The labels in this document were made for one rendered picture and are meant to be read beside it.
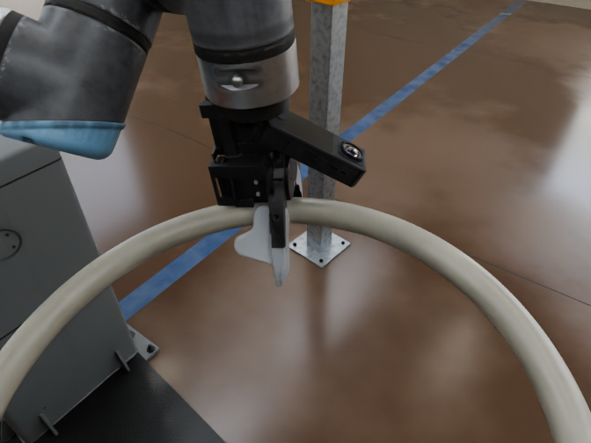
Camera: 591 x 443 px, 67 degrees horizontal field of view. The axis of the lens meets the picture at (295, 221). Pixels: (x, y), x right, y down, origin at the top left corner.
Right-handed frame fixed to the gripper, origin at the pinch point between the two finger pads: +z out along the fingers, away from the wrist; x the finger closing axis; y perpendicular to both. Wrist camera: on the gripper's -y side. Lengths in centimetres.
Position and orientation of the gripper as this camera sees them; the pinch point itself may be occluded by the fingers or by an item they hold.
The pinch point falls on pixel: (294, 240)
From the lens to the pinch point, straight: 56.0
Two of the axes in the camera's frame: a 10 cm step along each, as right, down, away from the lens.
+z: 0.9, 7.4, 6.7
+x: -1.2, 6.7, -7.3
